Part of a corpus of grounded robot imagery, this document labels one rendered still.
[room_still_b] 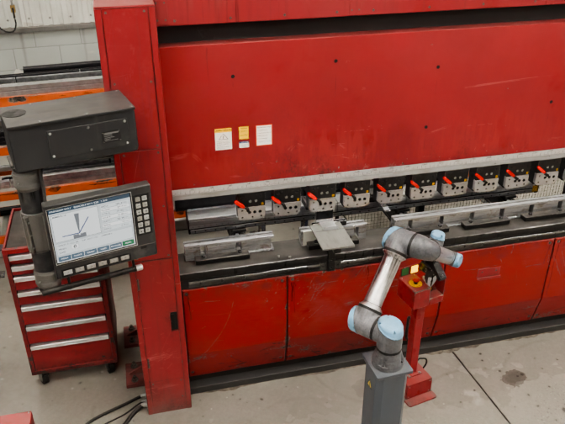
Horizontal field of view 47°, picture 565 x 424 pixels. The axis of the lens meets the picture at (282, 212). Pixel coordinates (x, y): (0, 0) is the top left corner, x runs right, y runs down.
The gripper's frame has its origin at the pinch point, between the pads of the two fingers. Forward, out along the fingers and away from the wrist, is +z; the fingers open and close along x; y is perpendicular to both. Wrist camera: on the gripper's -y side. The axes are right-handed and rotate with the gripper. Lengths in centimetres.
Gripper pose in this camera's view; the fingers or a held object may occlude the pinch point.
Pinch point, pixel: (430, 286)
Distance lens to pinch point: 376.1
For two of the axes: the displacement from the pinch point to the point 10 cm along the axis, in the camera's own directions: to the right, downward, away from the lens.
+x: -9.1, 2.0, -3.7
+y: -4.2, -5.1, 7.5
